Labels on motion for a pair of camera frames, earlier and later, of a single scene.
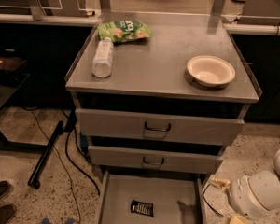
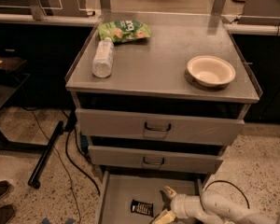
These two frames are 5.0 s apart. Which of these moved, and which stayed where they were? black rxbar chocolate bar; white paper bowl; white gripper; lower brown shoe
Moved: white gripper
Stayed: white paper bowl; black rxbar chocolate bar; lower brown shoe
